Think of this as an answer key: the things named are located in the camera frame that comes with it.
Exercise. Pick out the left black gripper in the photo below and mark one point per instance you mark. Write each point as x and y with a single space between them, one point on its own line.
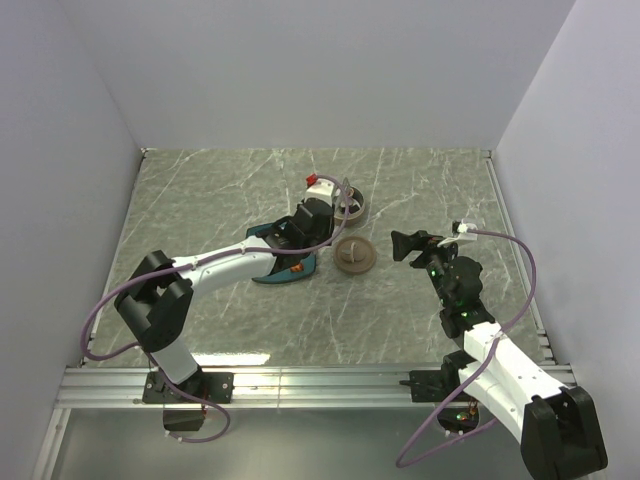
328 234

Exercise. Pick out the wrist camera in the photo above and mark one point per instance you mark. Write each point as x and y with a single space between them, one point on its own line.
463 232
319 188

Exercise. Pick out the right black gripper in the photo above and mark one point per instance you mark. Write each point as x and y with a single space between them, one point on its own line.
404 244

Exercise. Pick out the brown round lid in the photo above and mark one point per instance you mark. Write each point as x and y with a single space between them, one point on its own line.
354 255

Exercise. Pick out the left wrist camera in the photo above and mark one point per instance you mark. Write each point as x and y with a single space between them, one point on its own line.
319 188

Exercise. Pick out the aluminium front rail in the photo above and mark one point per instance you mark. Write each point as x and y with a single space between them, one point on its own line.
342 386

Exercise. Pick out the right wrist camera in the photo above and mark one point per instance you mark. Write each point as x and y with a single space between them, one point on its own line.
463 232

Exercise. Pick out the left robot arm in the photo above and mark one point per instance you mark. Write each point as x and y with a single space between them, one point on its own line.
156 308

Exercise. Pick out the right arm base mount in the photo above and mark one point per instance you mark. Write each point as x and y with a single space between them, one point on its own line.
430 386

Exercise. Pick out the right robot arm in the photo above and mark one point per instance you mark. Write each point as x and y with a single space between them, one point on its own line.
557 426

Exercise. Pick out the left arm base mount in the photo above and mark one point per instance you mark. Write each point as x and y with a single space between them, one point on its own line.
186 404

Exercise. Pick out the round metal lunch box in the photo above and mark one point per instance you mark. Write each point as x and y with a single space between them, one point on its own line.
352 220

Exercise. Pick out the teal square plate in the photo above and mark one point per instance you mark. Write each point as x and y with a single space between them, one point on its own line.
286 276

